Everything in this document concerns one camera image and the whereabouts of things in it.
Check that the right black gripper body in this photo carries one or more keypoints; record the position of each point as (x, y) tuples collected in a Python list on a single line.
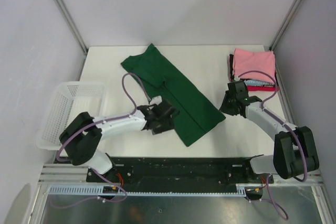
[(227, 106)]

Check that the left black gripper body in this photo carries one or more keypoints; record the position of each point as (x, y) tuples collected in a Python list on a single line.
[(165, 124)]

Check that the green t shirt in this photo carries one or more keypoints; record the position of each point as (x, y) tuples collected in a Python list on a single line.
[(195, 115)]

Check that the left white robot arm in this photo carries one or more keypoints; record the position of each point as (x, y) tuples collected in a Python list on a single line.
[(82, 136)]

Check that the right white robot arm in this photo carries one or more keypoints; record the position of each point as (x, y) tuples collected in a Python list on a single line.
[(295, 153)]

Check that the red folded t shirt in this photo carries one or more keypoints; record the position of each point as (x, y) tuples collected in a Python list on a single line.
[(262, 88)]

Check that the black printed folded t shirt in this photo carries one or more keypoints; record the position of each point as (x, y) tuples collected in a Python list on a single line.
[(248, 82)]

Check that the pink folded t shirt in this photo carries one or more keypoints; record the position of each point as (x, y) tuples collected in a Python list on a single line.
[(254, 65)]

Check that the white plastic basket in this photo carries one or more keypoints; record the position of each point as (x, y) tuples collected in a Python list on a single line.
[(68, 100)]

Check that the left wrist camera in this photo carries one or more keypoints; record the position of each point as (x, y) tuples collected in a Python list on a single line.
[(155, 100)]

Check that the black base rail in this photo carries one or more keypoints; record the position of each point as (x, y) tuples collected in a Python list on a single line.
[(183, 174)]

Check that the grey slotted cable duct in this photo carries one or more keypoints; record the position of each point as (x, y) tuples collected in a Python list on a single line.
[(108, 190)]

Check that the left aluminium frame post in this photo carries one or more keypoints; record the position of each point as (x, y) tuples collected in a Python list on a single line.
[(71, 25)]

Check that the aluminium frame post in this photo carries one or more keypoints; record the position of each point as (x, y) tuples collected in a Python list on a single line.
[(294, 8), (71, 25)]

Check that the right aluminium frame post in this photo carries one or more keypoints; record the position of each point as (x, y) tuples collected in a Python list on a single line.
[(294, 8)]

